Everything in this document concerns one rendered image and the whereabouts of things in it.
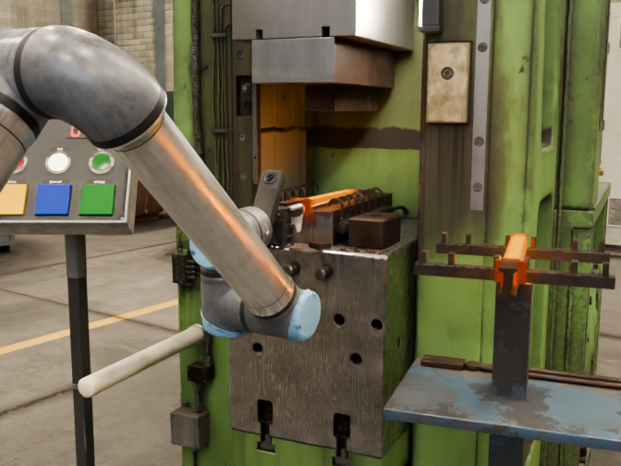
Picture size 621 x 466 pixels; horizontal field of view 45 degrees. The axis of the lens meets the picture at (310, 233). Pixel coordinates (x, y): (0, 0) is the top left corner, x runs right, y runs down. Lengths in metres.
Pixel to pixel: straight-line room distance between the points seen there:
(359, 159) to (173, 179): 1.16
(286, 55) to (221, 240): 0.67
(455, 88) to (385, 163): 0.49
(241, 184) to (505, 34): 0.73
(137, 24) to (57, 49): 9.92
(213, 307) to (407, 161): 0.90
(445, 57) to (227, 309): 0.73
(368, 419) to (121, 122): 0.96
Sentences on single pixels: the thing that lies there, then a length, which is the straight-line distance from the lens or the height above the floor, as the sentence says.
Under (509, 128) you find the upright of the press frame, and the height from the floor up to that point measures 1.17.
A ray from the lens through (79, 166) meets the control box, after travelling 1.84.
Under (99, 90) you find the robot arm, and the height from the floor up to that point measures 1.23.
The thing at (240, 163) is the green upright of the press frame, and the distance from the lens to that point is 1.91.
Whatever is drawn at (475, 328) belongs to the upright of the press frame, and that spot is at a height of 0.72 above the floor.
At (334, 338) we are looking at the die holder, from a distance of 1.65.
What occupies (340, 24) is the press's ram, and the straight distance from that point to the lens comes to 1.65.
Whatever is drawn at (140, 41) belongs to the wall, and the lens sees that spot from 10.82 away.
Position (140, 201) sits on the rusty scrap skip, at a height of 0.26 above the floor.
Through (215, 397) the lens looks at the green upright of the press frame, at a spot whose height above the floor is 0.45.
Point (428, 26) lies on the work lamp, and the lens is 1.69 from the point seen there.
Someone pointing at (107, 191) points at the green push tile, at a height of 1.03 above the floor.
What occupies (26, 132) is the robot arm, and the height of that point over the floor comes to 1.18.
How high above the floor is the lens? 1.21
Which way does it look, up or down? 9 degrees down
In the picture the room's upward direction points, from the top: straight up
